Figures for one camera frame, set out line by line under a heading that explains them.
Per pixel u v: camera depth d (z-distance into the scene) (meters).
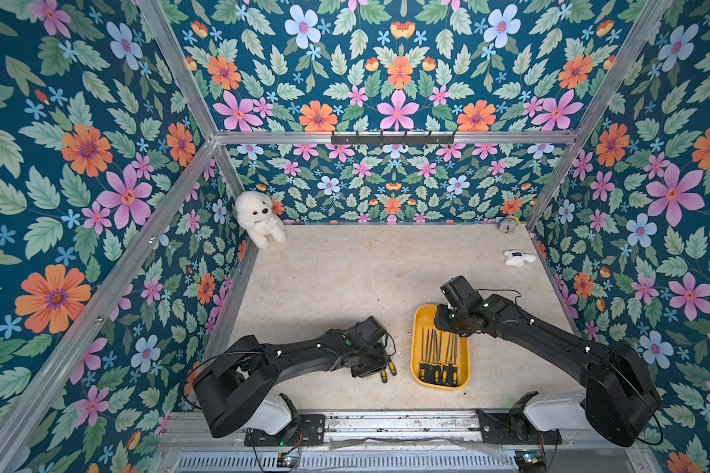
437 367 0.82
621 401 0.41
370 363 0.73
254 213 1.01
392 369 0.83
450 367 0.84
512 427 0.67
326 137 0.90
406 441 0.73
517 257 1.05
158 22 0.69
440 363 0.84
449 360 0.85
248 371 0.48
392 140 0.94
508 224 1.15
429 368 0.82
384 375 0.82
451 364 0.84
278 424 0.61
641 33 0.71
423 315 0.90
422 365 0.84
